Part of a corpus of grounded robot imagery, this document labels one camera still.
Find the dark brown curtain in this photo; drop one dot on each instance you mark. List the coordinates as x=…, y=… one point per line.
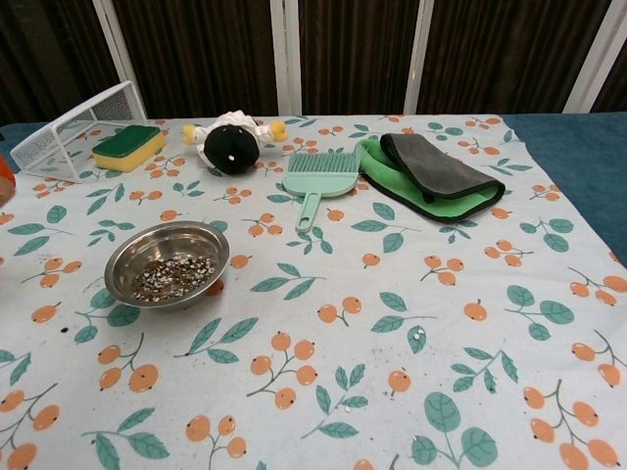
x=206, y=54

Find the floral orange leaf tablecloth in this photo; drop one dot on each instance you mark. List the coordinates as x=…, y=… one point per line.
x=343, y=318

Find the crushed shell bits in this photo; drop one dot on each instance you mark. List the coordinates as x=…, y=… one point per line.
x=174, y=276

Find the yellow green sponge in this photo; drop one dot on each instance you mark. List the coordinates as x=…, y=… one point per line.
x=127, y=147

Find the black white plush toy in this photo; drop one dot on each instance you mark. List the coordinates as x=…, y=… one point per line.
x=230, y=147

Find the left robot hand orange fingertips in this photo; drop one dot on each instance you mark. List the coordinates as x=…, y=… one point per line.
x=4, y=167

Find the wooden rolling pin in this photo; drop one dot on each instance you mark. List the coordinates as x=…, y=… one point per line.
x=6, y=192

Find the mint green hand brush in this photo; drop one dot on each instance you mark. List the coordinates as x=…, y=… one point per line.
x=321, y=183

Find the green grey folded cloth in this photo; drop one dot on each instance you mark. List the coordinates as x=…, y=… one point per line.
x=441, y=176

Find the white frame post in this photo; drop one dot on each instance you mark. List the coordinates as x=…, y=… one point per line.
x=595, y=54
x=417, y=54
x=120, y=54
x=285, y=54

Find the stainless steel bowl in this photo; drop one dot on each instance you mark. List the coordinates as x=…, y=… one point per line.
x=127, y=254

